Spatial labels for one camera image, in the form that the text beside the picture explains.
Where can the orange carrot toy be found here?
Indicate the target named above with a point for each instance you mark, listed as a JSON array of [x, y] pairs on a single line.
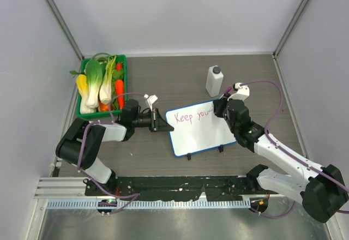
[[119, 88]]

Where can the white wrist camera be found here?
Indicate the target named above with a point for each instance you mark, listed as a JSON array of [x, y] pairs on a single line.
[[242, 92], [150, 100]]

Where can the green plastic basket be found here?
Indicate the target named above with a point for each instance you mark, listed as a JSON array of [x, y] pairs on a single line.
[[102, 110]]

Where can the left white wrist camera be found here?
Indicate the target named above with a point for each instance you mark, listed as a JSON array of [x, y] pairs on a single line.
[[150, 100]]

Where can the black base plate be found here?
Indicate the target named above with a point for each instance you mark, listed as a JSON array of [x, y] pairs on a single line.
[[185, 188]]

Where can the white bottle grey cap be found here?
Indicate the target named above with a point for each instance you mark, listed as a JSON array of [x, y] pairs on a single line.
[[214, 81]]

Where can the yellow cabbage toy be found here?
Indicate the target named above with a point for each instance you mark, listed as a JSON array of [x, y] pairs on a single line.
[[81, 82]]

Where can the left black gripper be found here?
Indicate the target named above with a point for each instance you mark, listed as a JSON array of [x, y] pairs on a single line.
[[158, 124]]

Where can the green bok choy toy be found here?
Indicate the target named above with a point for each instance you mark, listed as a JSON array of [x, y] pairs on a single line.
[[94, 75]]

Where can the blue framed whiteboard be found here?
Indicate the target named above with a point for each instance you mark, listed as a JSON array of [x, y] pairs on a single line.
[[197, 129]]

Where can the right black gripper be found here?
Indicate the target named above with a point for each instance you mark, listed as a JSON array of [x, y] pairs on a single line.
[[219, 104]]

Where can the pale green celery toy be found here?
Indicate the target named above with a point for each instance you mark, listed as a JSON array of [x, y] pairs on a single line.
[[105, 89]]

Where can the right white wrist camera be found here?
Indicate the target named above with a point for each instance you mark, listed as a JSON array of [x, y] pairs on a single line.
[[242, 92]]

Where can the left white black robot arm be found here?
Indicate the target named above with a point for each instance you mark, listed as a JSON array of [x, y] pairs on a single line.
[[80, 145]]

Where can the small red strawberry toy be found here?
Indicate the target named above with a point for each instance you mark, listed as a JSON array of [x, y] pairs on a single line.
[[119, 66]]

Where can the aluminium frame rail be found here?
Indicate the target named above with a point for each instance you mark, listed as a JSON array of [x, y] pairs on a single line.
[[65, 187]]

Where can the white marker pink cap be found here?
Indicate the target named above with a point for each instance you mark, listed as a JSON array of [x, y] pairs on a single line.
[[227, 91]]

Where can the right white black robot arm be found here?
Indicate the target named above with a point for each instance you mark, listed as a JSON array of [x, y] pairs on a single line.
[[320, 190]]

